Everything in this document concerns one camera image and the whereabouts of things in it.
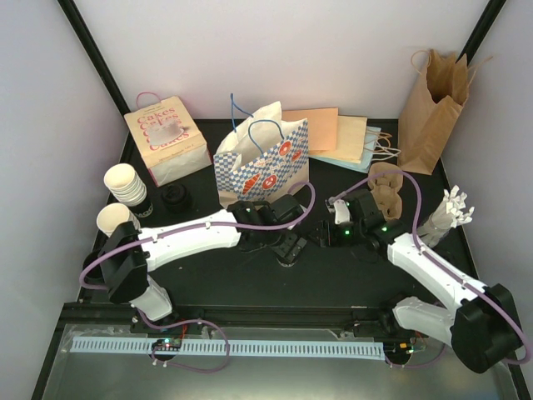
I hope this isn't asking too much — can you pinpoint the standing brown paper bag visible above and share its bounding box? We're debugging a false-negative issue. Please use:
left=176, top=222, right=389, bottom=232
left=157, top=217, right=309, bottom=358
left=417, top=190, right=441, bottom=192
left=398, top=49, right=481, bottom=175

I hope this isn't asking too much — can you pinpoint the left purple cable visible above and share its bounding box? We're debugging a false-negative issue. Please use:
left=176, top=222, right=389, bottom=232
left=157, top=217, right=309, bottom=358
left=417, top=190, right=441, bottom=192
left=78, top=181, right=316, bottom=373

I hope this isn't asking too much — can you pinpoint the Cakes printed paper bag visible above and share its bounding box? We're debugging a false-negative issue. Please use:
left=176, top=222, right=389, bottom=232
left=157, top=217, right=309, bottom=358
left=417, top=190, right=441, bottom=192
left=124, top=96, right=212, bottom=187

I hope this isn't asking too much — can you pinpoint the paper cup stack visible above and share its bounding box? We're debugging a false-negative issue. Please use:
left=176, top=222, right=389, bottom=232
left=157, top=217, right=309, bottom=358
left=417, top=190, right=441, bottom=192
left=96, top=202, right=141, bottom=238
left=103, top=163, right=153, bottom=218

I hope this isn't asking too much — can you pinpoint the tan flat paper bag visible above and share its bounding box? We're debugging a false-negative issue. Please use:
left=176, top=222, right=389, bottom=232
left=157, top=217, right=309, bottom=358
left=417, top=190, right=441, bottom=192
left=310, top=116, right=367, bottom=163

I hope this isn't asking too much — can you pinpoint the orange flat paper bag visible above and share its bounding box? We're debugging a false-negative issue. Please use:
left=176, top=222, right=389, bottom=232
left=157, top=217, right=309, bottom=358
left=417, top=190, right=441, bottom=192
left=282, top=107, right=338, bottom=153

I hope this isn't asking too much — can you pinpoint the blue checkered paper bag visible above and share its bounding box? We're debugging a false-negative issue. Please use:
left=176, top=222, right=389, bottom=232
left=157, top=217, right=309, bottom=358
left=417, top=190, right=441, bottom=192
left=213, top=101, right=309, bottom=208

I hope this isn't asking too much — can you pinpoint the left black frame post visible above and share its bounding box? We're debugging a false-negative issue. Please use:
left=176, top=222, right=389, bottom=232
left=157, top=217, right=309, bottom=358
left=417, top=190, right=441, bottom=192
left=57, top=0, right=131, bottom=116

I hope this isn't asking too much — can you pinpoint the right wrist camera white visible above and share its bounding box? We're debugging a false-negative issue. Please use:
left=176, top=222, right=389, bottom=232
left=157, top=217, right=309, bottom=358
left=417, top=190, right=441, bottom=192
left=326, top=197, right=352, bottom=226

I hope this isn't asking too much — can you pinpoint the black coffee cup lids stack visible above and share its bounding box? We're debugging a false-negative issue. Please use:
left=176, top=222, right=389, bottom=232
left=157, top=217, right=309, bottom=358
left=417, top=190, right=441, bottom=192
left=161, top=183, right=192, bottom=213

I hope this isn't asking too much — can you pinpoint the near paper cup stack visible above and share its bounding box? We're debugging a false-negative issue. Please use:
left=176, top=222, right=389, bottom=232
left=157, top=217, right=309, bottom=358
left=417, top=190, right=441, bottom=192
left=96, top=202, right=141, bottom=238

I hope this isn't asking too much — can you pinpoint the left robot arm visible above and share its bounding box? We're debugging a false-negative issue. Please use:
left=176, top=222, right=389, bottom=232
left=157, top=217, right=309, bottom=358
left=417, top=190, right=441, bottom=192
left=99, top=194, right=306, bottom=333

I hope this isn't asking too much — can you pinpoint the right black frame post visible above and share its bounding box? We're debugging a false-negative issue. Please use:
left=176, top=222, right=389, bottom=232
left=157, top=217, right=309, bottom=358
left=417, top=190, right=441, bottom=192
left=457, top=0, right=506, bottom=64

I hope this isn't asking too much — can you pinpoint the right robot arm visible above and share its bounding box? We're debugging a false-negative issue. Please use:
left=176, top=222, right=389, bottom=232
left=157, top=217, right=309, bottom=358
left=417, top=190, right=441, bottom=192
left=316, top=189, right=528, bottom=373

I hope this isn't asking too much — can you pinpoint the black frame post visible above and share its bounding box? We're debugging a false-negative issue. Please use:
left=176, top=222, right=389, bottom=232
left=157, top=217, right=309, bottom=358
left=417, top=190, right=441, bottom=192
left=457, top=0, right=506, bottom=64
left=57, top=0, right=131, bottom=116

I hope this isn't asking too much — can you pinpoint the light blue flat paper bag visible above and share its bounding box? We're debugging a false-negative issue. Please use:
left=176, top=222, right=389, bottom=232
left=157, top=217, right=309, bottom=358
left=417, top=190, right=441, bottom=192
left=311, top=127, right=401, bottom=173

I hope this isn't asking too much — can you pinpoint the far paper cup stack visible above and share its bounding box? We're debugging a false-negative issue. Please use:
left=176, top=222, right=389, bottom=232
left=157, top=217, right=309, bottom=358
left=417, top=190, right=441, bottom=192
left=103, top=163, right=153, bottom=218

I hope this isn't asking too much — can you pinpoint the light blue cable duct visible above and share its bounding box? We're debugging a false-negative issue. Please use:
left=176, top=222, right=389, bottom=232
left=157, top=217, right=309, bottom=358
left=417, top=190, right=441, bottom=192
left=70, top=337, right=385, bottom=361

